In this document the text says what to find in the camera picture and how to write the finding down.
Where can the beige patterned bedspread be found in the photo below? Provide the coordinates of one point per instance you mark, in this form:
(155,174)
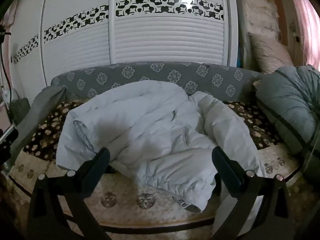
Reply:
(130,205)

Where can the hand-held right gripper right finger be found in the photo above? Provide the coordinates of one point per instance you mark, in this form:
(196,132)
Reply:
(222,160)

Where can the white pillow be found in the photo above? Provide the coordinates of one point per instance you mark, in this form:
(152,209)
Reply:
(150,130)

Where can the grey pillow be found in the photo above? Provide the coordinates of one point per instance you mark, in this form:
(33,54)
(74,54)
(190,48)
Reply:
(35,120)

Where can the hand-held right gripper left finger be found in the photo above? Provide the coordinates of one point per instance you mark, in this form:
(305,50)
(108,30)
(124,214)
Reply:
(99,160)

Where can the brown floral blanket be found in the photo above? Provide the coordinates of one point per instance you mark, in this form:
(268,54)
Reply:
(47,127)

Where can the large beige fluffy pillow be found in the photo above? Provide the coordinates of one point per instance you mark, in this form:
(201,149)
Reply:
(257,12)

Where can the pink curtain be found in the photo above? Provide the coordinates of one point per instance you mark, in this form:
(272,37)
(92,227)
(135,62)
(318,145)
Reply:
(308,22)

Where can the grey patterned mattress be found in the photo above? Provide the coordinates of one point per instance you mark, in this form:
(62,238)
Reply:
(140,76)

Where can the small beige fluffy pillow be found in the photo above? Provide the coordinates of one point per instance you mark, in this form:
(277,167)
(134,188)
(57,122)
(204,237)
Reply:
(271,52)

